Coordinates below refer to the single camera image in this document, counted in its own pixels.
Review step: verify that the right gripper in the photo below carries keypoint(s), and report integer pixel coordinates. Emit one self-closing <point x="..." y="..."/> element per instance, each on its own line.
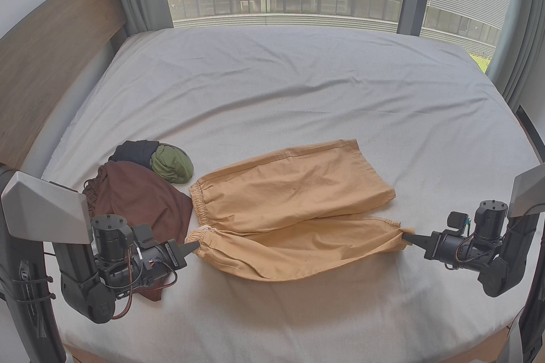
<point x="447" y="248"/>

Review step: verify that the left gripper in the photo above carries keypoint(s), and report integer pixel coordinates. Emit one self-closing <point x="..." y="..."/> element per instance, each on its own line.
<point x="168" y="257"/>

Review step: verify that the tan shorts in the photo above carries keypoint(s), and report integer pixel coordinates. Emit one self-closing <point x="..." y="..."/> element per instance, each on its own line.
<point x="298" y="199"/>

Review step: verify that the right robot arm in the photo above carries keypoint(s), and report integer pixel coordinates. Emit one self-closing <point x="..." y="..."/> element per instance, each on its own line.
<point x="502" y="280"/>

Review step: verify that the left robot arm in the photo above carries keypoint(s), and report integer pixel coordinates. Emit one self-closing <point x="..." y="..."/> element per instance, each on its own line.
<point x="42" y="208"/>

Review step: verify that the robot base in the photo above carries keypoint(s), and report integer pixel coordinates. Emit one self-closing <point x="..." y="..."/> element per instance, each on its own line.
<point x="516" y="340"/>

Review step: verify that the bed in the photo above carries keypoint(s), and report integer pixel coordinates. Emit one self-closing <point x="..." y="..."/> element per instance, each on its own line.
<point x="298" y="97"/>

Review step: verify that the brown shorts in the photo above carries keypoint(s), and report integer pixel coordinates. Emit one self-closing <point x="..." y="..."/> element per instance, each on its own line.
<point x="140" y="195"/>

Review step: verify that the green garment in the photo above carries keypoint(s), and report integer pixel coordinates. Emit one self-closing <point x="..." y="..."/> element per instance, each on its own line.
<point x="170" y="165"/>

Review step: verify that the black garment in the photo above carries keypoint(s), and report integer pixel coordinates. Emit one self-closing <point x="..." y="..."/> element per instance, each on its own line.
<point x="130" y="153"/>

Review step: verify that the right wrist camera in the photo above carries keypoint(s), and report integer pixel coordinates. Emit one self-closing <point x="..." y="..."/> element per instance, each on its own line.
<point x="456" y="223"/>

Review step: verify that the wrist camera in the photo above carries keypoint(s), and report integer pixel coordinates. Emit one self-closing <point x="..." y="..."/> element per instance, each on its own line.
<point x="456" y="223"/>
<point x="143" y="236"/>

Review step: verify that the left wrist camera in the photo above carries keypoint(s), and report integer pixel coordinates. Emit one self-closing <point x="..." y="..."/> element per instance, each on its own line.
<point x="143" y="236"/>

